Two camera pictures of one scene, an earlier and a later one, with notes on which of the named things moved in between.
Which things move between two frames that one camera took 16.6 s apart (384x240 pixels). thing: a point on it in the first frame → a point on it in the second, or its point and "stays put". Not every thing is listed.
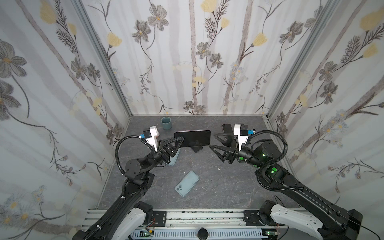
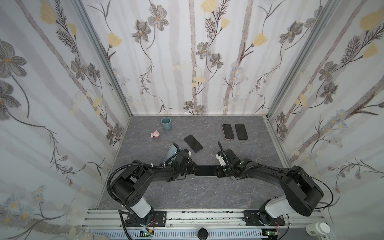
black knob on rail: x=202 y=234 stays put
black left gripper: x=164 y=154 → x=193 y=168
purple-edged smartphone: x=227 y=128 stays put
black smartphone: x=194 y=138 → x=207 y=171
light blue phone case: x=187 y=183 → x=207 y=171
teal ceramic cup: x=166 y=122 stays put
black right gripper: x=232 y=153 → x=223 y=169
